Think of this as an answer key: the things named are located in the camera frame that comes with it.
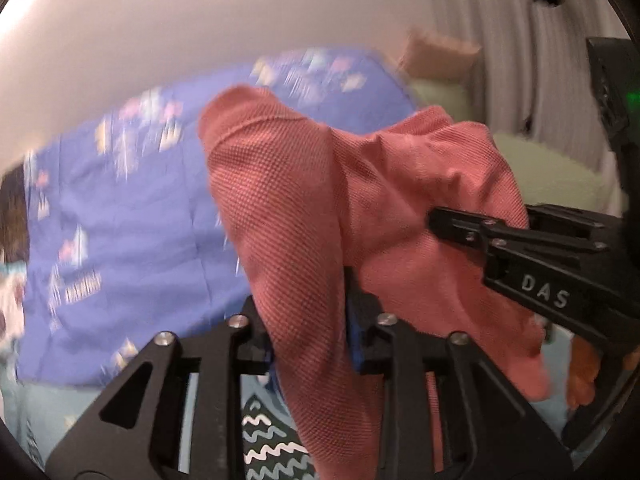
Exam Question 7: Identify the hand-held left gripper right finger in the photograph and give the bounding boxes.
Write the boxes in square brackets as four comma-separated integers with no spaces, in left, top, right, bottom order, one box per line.
[344,267,574,480]

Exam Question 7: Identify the white curtain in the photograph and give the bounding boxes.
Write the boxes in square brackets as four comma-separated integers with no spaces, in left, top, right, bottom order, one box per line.
[425,0,631,186]

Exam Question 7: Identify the pink shirt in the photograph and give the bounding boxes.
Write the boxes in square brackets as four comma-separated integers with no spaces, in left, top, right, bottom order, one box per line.
[197,84,553,480]

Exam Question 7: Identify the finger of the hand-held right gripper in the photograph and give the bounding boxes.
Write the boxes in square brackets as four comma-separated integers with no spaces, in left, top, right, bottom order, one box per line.
[428,206,610,283]
[525,203,623,242]

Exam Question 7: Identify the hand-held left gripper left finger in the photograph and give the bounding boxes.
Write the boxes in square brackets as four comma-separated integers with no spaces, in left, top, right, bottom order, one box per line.
[45,297,277,480]

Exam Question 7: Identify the small green pillow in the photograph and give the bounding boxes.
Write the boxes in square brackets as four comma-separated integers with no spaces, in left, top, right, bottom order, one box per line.
[410,77,473,123]

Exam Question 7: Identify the peach pillow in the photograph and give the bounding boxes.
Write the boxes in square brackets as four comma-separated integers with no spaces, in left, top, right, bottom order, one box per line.
[397,30,483,81]

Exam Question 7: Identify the teal printed blanket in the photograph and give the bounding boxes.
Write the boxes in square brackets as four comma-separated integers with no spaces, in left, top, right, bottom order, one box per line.
[0,350,626,480]

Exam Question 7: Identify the large green pillow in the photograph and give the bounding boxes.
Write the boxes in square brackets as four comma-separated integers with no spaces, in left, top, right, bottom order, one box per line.
[492,130,621,216]

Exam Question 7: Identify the white printed quilt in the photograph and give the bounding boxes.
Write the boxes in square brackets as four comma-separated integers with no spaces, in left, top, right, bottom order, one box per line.
[0,260,26,356]

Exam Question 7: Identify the purple tree print sheet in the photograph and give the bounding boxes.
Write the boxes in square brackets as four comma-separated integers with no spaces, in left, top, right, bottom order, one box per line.
[15,47,418,391]

